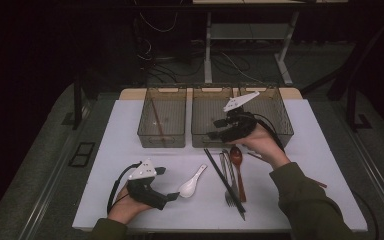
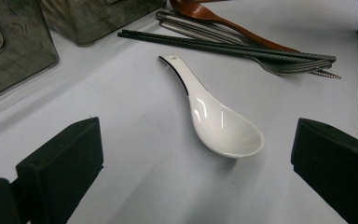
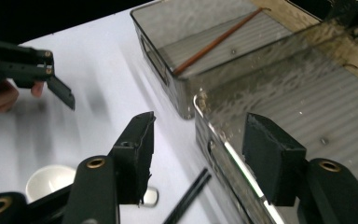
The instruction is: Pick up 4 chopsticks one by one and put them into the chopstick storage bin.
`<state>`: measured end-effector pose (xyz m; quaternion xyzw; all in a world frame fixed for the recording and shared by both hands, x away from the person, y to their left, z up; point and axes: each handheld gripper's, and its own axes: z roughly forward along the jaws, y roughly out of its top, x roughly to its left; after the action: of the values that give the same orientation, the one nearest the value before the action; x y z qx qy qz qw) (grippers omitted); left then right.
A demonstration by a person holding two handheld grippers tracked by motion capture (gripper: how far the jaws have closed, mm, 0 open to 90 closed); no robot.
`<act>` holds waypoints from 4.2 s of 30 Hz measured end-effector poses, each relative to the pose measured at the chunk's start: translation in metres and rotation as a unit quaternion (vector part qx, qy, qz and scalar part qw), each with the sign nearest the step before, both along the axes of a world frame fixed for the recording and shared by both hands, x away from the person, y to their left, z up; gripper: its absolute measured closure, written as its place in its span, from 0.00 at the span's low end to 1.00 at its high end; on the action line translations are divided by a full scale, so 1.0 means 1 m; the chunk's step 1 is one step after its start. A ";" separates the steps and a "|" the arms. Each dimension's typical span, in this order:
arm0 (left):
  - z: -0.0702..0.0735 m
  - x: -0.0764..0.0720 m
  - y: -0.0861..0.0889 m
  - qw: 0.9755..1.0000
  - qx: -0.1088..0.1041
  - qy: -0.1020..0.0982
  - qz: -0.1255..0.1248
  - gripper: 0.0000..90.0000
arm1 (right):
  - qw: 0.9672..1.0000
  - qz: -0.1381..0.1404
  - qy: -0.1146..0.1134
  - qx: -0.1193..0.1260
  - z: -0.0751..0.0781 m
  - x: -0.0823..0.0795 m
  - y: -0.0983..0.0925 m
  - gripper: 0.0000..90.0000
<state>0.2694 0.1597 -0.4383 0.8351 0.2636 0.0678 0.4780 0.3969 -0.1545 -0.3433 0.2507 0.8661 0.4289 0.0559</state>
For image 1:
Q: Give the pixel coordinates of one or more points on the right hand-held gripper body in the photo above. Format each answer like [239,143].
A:
[241,126]

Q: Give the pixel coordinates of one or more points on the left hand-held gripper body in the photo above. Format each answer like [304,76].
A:
[143,192]

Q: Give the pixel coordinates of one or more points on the white ceramic spoon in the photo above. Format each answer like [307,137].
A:
[188,190]

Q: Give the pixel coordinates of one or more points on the translucent grey plastic bin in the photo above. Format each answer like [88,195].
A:
[203,113]
[280,113]
[173,116]

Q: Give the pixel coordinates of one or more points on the brown wooden spoon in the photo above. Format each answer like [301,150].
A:
[236,155]

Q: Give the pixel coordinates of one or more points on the metal knife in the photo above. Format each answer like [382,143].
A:
[228,163]

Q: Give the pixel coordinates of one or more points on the black chopstick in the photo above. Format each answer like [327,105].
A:
[223,180]
[226,179]

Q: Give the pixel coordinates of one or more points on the metal fork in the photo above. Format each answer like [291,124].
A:
[230,200]

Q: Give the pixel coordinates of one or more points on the person's left hand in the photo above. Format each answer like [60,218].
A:
[125,210]

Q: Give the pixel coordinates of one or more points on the person's right hand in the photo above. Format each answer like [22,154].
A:
[266,146]

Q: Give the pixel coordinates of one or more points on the black metal stand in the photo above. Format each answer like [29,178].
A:
[77,100]
[351,106]

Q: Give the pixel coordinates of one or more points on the black floor socket frame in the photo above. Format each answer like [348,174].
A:
[81,154]

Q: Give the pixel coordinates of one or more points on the white metal desk frame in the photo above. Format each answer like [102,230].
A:
[208,50]

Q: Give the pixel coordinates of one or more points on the metal floor rail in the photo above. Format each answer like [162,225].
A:
[380,180]
[51,186]

